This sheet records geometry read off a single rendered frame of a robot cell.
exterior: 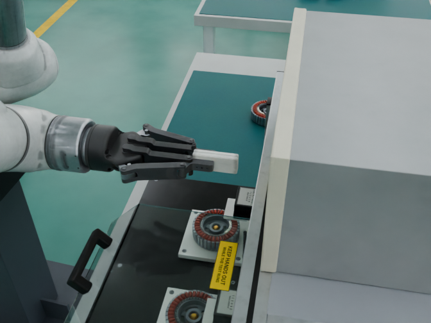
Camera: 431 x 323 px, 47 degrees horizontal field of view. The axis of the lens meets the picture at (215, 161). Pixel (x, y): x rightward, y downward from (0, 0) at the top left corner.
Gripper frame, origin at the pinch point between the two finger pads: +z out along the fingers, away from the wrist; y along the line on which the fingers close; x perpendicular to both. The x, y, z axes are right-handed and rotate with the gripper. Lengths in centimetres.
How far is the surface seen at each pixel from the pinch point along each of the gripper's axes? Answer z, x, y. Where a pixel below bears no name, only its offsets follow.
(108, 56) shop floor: -123, -119, -243
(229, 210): -0.3, -30.0, -19.3
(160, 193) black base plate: -21, -41, -33
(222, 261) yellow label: 3.0, -11.4, 10.1
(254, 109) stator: -1, -40, -75
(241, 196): 2.1, -26.0, -20.1
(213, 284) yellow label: 2.4, -11.4, 14.5
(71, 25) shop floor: -170, -119, -286
